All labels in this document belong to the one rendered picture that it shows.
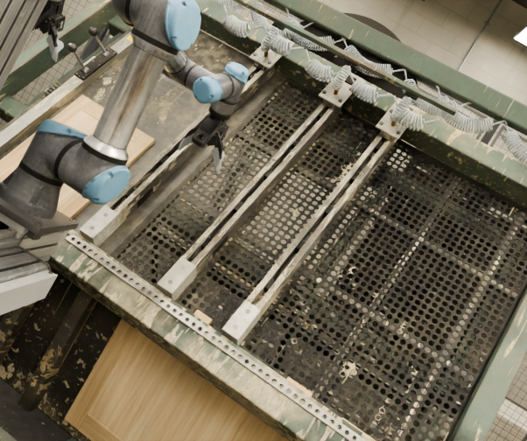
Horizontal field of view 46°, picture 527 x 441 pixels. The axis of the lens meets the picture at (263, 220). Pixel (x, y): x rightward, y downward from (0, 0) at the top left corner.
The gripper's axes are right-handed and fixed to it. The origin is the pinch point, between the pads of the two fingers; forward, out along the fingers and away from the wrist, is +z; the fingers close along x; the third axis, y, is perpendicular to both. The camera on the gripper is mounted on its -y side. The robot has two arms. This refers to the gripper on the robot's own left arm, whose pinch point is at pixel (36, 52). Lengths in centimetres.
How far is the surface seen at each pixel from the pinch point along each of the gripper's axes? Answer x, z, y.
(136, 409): -91, 83, -36
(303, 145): -92, -2, 39
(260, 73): -60, -9, 62
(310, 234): -112, 12, 11
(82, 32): 18, 14, 57
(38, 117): -0.3, 30.2, 9.7
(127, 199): -51, 27, -8
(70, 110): -6.8, 26.3, 19.0
